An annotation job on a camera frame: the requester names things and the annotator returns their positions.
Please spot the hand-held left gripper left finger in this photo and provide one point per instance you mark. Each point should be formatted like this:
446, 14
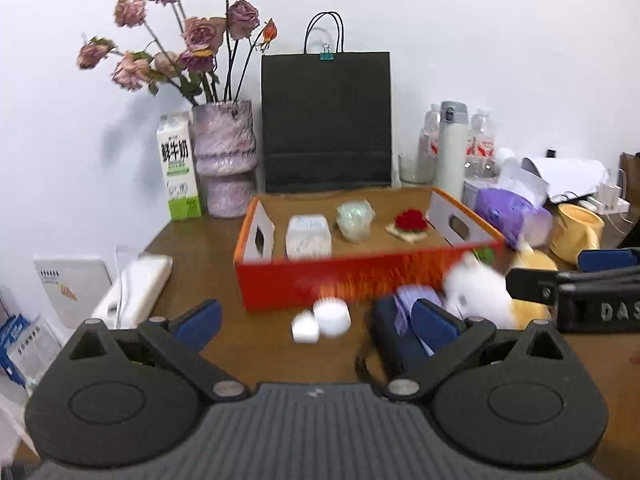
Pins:
200, 324

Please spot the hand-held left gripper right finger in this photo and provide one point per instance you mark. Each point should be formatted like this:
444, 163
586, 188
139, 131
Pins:
434, 326

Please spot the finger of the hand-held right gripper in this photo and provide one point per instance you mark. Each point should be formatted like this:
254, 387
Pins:
530, 285
607, 260

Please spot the purple cloth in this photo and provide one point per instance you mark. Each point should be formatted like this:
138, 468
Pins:
417, 292

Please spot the navy blue pouch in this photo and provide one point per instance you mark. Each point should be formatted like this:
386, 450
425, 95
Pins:
395, 355

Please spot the white and yellow plush toy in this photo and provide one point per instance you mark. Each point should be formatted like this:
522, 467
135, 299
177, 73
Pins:
475, 285

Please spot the white round jar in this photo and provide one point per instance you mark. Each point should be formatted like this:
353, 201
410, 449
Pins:
332, 316

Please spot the orange cardboard box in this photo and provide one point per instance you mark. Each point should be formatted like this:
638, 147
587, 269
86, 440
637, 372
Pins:
300, 280

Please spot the yellow mug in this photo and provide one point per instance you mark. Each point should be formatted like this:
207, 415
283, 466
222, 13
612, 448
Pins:
575, 230

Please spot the white charger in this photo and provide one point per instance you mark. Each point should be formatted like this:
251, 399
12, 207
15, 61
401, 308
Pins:
612, 195

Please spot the white power strip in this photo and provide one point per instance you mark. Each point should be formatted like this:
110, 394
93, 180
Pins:
135, 285

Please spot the purple tissue pack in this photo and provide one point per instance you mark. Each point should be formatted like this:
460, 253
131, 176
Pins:
500, 210

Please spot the brown paper bag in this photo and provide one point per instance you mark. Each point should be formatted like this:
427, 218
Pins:
631, 175

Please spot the wooden desk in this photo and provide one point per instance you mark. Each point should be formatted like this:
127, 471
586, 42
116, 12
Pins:
280, 365

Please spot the white paper sheets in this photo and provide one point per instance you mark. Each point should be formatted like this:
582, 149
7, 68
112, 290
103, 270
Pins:
570, 175

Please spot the white plastic bag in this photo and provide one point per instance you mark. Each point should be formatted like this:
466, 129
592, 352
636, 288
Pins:
520, 180

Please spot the red rose on card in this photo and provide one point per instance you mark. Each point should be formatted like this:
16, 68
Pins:
411, 221

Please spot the pale green wrapped item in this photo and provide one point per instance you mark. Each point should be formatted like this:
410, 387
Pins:
355, 220

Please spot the white flat box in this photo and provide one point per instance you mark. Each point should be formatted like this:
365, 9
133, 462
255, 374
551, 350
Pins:
70, 285

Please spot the white square box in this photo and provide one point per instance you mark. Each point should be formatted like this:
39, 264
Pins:
307, 237

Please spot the white thermos bottle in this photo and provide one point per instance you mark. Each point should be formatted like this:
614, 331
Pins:
451, 160

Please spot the clear plastic water bottle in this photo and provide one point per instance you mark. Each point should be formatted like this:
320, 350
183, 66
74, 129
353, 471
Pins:
429, 135
481, 145

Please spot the green white milk carton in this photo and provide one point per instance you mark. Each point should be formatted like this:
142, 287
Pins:
179, 170

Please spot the clear glass cup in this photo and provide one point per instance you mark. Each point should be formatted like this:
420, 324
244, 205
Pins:
415, 170

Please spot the pink marbled vase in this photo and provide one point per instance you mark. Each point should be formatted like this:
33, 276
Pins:
225, 160

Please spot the blue white packet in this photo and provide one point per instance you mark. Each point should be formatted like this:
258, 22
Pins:
30, 350

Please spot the black paper bag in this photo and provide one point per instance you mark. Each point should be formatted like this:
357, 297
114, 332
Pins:
325, 120

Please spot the dried pink roses bouquet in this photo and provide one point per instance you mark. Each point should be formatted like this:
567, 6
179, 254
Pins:
200, 35

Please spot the teal binder clip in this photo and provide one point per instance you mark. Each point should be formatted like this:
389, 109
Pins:
326, 56

